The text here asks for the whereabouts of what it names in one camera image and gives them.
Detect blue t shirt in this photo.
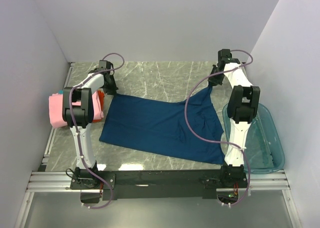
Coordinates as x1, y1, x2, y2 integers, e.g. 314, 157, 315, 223
99, 87, 225, 164

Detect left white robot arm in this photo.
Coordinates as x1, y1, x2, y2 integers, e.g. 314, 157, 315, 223
62, 60, 118, 189

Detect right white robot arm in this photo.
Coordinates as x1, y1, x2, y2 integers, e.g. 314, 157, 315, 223
208, 49, 261, 187

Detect folded orange t shirt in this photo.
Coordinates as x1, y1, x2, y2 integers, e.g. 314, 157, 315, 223
92, 90, 105, 123

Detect folded pink t shirt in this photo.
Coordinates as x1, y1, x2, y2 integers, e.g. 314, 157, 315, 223
47, 91, 105, 130

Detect teal plastic bin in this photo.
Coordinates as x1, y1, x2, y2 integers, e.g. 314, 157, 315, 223
221, 102, 286, 175

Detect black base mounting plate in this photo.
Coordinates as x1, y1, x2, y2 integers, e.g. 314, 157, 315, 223
70, 169, 248, 200

